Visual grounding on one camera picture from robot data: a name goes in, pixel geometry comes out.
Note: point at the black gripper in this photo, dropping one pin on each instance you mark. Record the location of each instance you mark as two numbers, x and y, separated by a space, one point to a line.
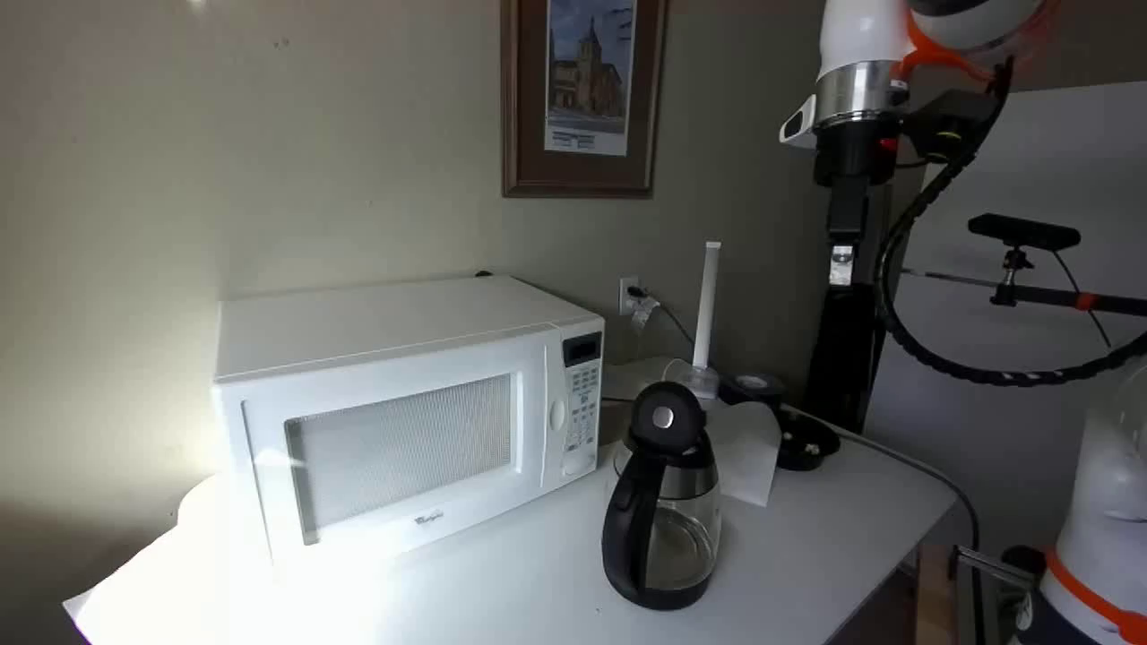
856 167

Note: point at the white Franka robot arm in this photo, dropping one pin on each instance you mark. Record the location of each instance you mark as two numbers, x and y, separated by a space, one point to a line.
879 31

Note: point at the black kettle base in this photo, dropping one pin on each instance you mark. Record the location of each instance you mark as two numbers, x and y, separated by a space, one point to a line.
807 444

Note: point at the tall black appliance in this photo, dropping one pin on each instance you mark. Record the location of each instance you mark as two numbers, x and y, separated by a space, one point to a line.
844 361

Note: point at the white paper towel holder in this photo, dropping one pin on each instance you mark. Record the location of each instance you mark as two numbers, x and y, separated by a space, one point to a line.
708 297

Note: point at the white power plug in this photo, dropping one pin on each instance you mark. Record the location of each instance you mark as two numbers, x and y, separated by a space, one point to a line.
648 310

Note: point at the white paper sheet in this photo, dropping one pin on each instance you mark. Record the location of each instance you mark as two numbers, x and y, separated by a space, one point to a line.
747 458

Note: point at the white microwave oven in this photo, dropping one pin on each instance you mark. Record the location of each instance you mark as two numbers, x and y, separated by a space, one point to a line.
405 405

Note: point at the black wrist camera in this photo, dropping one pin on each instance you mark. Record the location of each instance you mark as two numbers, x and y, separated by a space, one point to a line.
955 119

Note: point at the black stereo camera bar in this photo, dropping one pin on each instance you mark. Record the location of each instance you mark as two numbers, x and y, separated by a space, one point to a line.
1022 232

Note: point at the white wall outlet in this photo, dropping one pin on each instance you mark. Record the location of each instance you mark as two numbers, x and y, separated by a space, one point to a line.
624 295

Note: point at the brown framed wall picture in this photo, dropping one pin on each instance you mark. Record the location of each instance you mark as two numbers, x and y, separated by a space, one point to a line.
581 93

